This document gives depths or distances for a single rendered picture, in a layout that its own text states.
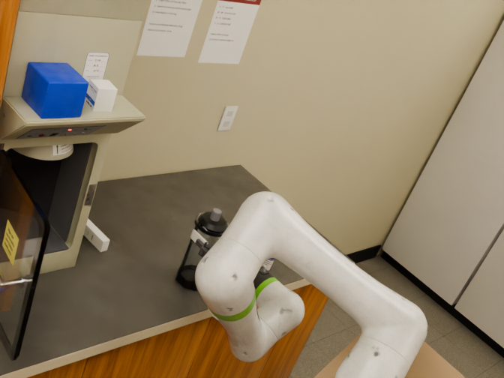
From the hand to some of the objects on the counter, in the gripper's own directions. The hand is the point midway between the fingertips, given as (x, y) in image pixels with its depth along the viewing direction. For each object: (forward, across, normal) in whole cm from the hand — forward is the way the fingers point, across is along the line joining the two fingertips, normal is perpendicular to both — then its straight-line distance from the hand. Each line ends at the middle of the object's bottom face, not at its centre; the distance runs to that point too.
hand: (208, 235), depth 204 cm
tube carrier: (0, 0, +17) cm, 17 cm away
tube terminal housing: (+30, +48, +18) cm, 59 cm away
